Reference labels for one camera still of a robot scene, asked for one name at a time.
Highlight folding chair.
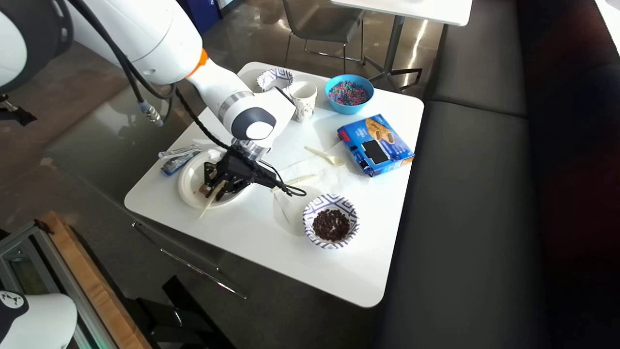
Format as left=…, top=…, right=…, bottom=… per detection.
left=279, top=0, right=364, bottom=75

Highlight black tripod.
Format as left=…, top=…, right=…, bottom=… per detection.
left=127, top=220, right=249, bottom=349

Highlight wooden desk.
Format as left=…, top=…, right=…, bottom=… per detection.
left=34, top=210, right=153, bottom=349

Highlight white paper napkin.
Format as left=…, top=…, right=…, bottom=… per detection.
left=269, top=144, right=344, bottom=197

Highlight white side table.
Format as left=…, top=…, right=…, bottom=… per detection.
left=331, top=0, right=474, bottom=86

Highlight cream plastic knife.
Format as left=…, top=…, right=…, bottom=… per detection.
left=282, top=172, right=321, bottom=187

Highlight cream plastic fork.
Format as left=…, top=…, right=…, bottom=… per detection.
left=197, top=181, right=228, bottom=222

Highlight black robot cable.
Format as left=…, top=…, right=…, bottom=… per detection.
left=65, top=0, right=308, bottom=201

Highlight black bench seat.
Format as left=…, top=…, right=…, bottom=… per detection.
left=373, top=0, right=620, bottom=349

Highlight blue box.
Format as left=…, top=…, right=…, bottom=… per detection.
left=335, top=113, right=414, bottom=179

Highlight patterned paper bowl dark contents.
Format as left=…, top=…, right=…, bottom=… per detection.
left=300, top=193, right=360, bottom=251

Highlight empty blue patterned paper bowl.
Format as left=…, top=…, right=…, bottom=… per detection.
left=255, top=67, right=296, bottom=94

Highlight cream plastic spoon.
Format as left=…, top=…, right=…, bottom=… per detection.
left=304, top=146, right=341, bottom=170

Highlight blue snack wrapper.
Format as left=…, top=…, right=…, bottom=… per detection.
left=158, top=150, right=203, bottom=179

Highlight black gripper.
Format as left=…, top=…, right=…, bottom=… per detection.
left=201, top=146, right=282, bottom=201

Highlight white paper plate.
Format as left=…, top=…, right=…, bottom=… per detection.
left=176, top=148, right=259, bottom=212

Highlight printed paper cup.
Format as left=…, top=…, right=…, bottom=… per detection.
left=288, top=82, right=319, bottom=125

